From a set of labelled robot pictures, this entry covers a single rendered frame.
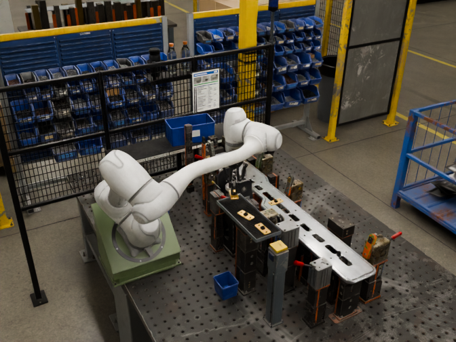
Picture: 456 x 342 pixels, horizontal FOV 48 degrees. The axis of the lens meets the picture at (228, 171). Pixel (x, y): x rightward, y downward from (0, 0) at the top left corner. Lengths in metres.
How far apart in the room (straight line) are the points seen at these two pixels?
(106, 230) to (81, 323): 1.04
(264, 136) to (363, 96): 3.90
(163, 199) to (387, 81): 4.53
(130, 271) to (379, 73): 4.10
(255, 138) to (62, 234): 2.61
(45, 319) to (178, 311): 1.34
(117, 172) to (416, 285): 1.73
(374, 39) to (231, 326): 4.00
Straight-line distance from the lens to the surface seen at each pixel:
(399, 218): 4.71
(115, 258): 2.75
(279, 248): 2.27
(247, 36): 3.64
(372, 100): 6.15
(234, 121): 2.27
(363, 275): 2.45
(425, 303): 2.86
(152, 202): 1.98
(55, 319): 3.73
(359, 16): 5.58
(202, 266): 2.88
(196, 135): 3.40
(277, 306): 2.49
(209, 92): 3.56
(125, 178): 1.98
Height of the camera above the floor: 2.57
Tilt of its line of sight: 30 degrees down
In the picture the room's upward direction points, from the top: 1 degrees clockwise
